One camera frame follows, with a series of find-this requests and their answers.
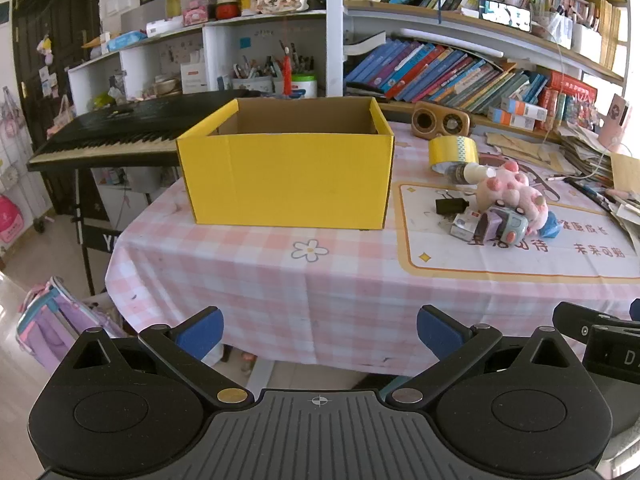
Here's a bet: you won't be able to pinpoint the white tissue box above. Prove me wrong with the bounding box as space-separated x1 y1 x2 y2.
180 62 207 95

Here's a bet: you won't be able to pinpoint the purple pink backpack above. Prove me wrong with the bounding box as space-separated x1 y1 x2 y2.
15 276 127 374

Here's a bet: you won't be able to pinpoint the white orange blue carton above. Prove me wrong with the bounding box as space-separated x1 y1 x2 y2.
487 107 536 130
500 99 549 122

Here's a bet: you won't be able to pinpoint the pen holder with pens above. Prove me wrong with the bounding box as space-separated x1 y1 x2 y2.
231 55 276 95

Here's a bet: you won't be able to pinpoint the blue wet wipes pack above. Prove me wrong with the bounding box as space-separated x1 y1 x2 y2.
107 31 149 52

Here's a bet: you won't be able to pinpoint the brown wooden radio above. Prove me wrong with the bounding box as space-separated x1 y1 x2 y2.
411 101 474 137

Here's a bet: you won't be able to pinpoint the small white red-label box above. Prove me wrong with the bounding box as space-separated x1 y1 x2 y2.
450 211 484 240

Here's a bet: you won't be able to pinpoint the white cubby shelf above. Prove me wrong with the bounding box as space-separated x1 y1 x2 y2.
67 7 347 111

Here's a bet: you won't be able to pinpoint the pink checkered desktop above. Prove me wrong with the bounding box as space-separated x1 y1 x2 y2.
105 105 640 377

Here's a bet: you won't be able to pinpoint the black electronic keyboard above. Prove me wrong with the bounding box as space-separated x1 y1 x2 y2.
26 91 262 173

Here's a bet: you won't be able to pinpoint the purple teal toy car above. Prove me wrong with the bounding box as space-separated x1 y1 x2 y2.
472 205 531 249

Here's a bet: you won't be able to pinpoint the pink plush pig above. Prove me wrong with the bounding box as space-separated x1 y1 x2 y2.
474 160 551 237

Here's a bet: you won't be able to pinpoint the wooden bookshelf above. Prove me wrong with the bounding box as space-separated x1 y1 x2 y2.
342 0 632 137

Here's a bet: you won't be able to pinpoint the black white sign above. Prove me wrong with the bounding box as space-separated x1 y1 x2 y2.
477 0 531 31

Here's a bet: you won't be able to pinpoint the stack of papers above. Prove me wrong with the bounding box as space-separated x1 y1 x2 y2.
557 120 640 242

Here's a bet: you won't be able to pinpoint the white flat pack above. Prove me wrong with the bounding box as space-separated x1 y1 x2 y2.
146 16 185 37

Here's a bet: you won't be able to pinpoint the red tassel pendant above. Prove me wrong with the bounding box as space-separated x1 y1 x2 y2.
280 42 296 96

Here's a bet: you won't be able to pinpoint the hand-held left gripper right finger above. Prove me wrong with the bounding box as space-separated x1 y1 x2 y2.
389 304 583 407

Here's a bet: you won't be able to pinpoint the yellow cardboard box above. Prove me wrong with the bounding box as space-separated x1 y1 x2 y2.
175 96 396 231

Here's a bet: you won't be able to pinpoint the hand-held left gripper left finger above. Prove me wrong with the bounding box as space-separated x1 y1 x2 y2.
61 306 251 407

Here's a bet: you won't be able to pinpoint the yellow tape roll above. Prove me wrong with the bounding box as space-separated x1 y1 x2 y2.
428 135 482 174

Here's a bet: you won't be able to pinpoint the pink desk gadget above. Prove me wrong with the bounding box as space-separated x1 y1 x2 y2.
597 94 632 147

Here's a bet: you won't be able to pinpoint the black keyboard stand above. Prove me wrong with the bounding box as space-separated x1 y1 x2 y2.
70 167 157 297

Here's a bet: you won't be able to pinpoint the black binder clip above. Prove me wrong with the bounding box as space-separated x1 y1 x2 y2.
435 197 471 216

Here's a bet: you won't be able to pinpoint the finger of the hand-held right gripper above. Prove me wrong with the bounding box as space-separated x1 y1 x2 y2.
552 301 640 357

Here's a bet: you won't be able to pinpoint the row of leaning colourful books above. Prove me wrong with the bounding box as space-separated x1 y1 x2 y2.
345 37 551 117

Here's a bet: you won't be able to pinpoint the small cream bottle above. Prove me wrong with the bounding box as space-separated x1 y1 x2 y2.
444 164 496 186

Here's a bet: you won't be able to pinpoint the dark wooden door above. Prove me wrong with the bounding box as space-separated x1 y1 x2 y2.
10 0 102 213

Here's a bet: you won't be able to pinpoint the white orange-bordered desk mat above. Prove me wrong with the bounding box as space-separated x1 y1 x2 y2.
396 182 640 282

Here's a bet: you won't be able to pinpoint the hanging bags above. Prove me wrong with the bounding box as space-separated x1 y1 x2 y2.
0 85 32 197

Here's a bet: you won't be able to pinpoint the red book set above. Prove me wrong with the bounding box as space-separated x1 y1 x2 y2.
544 72 599 127

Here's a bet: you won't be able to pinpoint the pink triangular bag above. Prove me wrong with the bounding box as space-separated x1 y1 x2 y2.
47 95 76 139

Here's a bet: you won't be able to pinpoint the white jar green lid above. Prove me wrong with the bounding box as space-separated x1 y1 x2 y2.
290 74 319 100

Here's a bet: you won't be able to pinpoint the black pen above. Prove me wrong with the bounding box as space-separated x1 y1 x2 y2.
565 177 614 212

